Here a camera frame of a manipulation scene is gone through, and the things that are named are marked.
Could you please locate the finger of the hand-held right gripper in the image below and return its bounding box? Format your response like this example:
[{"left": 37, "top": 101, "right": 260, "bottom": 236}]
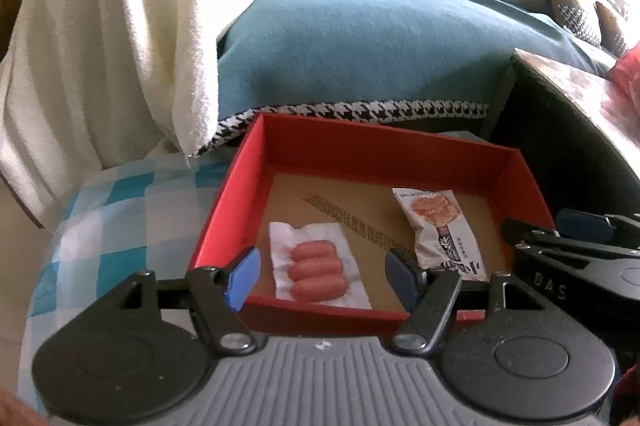
[
  {"left": 556, "top": 207, "right": 640, "bottom": 249},
  {"left": 501, "top": 217, "right": 640, "bottom": 267}
]

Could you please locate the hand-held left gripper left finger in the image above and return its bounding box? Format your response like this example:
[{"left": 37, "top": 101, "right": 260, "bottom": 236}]
[{"left": 120, "top": 247, "right": 262, "bottom": 354}]

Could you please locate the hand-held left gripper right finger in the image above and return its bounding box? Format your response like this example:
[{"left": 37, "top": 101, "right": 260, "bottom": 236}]
[{"left": 384, "top": 248, "right": 545, "bottom": 354}]

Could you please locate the red cardboard box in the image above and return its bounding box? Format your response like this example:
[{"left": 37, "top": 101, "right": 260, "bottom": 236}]
[{"left": 186, "top": 113, "right": 558, "bottom": 341}]

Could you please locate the white crisp snack packet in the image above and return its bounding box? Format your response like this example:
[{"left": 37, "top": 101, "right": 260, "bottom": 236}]
[{"left": 391, "top": 187, "right": 490, "bottom": 283}]

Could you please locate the clear sausage packet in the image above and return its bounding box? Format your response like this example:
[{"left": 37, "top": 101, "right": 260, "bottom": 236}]
[{"left": 267, "top": 221, "right": 373, "bottom": 309}]

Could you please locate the dark table with marble top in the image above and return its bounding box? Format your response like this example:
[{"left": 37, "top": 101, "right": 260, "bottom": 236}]
[{"left": 487, "top": 48, "right": 640, "bottom": 227}]

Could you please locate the blue white checkered cloth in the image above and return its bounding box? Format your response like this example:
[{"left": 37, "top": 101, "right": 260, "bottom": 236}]
[{"left": 17, "top": 153, "right": 251, "bottom": 407}]

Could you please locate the red plastic bag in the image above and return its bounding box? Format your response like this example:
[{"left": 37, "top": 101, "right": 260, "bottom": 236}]
[{"left": 607, "top": 40, "right": 640, "bottom": 94}]

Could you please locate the brown houndstooth cushion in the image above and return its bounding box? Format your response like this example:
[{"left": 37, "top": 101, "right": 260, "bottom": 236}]
[
  {"left": 595, "top": 0, "right": 632, "bottom": 56},
  {"left": 542, "top": 0, "right": 603, "bottom": 46}
]

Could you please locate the teal blanket with houndstooth trim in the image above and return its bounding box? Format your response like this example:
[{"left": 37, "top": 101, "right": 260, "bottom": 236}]
[{"left": 192, "top": 0, "right": 613, "bottom": 157}]

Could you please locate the white fleece blanket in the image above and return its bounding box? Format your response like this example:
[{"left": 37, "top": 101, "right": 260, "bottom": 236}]
[{"left": 0, "top": 0, "right": 271, "bottom": 217}]

